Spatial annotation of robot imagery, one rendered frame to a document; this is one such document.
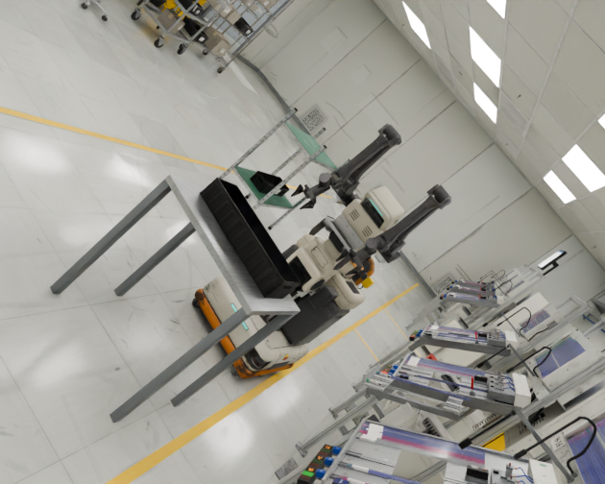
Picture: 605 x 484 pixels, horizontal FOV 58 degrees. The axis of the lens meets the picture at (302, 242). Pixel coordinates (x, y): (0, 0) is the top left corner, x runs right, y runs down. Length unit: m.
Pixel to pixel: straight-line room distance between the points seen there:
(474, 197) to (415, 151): 1.59
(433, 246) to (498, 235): 1.33
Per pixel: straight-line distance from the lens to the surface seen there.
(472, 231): 11.99
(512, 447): 3.37
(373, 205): 3.05
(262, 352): 3.25
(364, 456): 2.26
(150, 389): 2.38
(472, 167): 12.08
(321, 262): 3.17
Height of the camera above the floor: 1.63
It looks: 15 degrees down
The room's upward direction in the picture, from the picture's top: 51 degrees clockwise
